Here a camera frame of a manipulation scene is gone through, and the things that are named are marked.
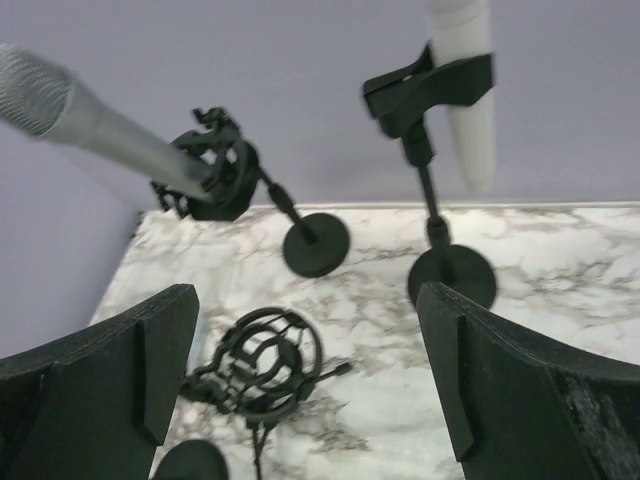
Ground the black tripod shock-mount stand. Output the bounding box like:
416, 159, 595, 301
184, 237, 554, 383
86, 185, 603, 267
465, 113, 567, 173
180, 307, 352, 479

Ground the silver microphone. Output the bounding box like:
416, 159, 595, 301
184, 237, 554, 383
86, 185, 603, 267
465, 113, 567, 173
1, 43, 211, 201

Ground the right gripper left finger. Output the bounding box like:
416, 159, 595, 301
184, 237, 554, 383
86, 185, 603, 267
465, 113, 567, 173
1, 284, 199, 480

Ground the black round-base clip stand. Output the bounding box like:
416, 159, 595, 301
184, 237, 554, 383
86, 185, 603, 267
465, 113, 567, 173
362, 44, 497, 309

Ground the black round-base shock-mount stand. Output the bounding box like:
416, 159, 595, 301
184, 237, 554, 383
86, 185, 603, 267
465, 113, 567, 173
150, 106, 350, 278

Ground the white microphone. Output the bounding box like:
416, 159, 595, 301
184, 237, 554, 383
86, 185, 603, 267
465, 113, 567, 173
426, 0, 496, 192

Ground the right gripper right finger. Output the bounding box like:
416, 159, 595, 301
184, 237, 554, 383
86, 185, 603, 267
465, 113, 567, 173
417, 282, 639, 480

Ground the black round-base holder stand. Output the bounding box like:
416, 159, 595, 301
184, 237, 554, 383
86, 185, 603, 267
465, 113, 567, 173
152, 440, 230, 480

